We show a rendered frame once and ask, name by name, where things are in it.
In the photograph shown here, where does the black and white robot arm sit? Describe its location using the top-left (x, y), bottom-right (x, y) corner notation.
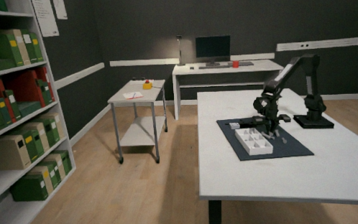
top-left (253, 54), bottom-right (326, 121)

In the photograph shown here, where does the white divided parts tray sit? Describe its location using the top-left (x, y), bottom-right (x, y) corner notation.
top-left (235, 128), bottom-right (273, 155)

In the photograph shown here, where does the white mounting block with black holes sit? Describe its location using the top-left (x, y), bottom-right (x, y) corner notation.
top-left (229, 123), bottom-right (239, 129)

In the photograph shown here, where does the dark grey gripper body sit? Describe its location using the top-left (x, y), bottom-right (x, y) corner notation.
top-left (252, 107), bottom-right (291, 124)

